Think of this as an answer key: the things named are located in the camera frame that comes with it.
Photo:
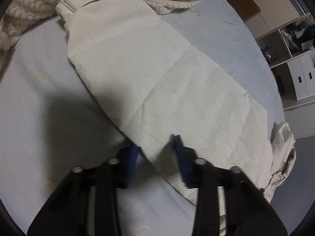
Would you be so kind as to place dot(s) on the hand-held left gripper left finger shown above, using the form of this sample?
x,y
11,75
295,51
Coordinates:
x,y
131,161

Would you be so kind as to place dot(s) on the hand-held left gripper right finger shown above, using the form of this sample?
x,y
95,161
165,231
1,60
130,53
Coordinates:
x,y
181,157

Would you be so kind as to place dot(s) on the cream pants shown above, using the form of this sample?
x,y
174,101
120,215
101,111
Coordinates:
x,y
160,78

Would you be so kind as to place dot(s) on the pile of dark clothes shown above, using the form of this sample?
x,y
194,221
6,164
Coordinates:
x,y
307,39

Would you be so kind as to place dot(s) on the light blue bed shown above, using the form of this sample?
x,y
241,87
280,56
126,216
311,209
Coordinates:
x,y
37,115

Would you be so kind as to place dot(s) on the white drawer cabinet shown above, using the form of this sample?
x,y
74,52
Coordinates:
x,y
305,78

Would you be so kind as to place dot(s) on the brown wooden board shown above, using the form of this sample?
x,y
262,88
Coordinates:
x,y
241,2

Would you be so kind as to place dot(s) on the beige sliding door wardrobe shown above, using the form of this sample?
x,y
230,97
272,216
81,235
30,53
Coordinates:
x,y
278,17

